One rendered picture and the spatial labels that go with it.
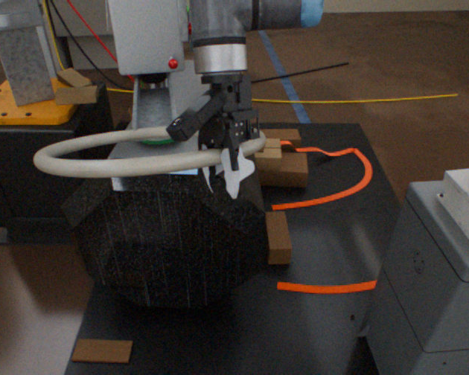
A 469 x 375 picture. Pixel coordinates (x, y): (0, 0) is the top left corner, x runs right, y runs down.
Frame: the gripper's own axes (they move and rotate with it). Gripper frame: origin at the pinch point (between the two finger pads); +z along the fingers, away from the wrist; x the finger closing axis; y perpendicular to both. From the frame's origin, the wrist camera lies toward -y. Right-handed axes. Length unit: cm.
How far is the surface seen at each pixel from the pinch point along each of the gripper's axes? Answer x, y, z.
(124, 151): 88, 21, 5
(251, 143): 0.5, 8.7, -7.1
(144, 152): 82, 27, 6
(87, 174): 9.3, -20.2, -5.6
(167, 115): 51, 21, -9
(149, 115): 55, 16, -10
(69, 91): 157, 26, -18
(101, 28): 365, 135, -76
